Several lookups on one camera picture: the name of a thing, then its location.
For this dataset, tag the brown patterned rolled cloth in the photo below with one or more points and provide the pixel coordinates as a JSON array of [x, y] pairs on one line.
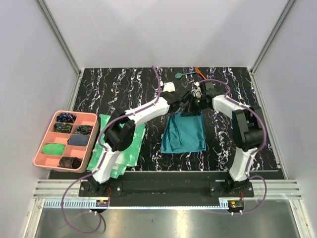
[[70, 162]]

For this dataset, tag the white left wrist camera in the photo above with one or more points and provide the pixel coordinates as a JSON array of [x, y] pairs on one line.
[[167, 87]]

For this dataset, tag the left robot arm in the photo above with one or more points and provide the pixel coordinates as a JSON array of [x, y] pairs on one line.
[[118, 133]]

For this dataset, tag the pink compartment tray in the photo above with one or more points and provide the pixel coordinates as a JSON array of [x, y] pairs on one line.
[[85, 124]]

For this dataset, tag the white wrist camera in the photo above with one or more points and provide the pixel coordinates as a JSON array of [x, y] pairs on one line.
[[197, 90], [167, 87]]

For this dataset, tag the aluminium frame post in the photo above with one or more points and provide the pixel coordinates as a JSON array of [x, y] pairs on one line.
[[273, 34], [58, 35]]

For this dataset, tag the teal plastic spoon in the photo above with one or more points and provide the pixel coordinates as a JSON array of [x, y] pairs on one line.
[[179, 75]]

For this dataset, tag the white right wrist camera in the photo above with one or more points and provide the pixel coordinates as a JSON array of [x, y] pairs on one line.
[[197, 90]]

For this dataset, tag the left aluminium frame post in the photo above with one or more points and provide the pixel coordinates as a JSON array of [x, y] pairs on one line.
[[58, 35]]

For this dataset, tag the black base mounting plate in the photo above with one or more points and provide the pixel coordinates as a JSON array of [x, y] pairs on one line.
[[151, 189]]

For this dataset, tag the green rolled cloth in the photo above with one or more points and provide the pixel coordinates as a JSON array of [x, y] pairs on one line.
[[56, 149]]

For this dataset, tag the dark blue rolled cloth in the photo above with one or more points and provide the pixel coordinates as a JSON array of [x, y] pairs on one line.
[[78, 140]]

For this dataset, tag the aluminium front rail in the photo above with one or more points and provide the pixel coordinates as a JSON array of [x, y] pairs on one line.
[[274, 189]]

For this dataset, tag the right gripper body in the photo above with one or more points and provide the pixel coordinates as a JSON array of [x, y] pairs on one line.
[[195, 105]]

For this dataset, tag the right aluminium frame post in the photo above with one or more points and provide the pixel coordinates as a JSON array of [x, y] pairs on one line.
[[273, 34]]

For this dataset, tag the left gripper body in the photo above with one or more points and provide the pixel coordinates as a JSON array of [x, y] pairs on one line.
[[180, 107]]

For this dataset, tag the blue patterned rolled cloth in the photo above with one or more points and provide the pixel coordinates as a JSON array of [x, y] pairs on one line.
[[66, 118]]

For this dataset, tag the green tie-dye cloth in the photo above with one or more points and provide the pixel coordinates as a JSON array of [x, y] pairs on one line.
[[127, 158]]

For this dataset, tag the orange plastic fork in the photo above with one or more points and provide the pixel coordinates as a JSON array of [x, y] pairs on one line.
[[197, 70]]

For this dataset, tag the teal satin napkin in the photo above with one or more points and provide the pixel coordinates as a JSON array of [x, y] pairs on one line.
[[183, 135]]

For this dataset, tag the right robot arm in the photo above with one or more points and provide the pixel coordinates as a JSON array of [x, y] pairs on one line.
[[248, 128]]

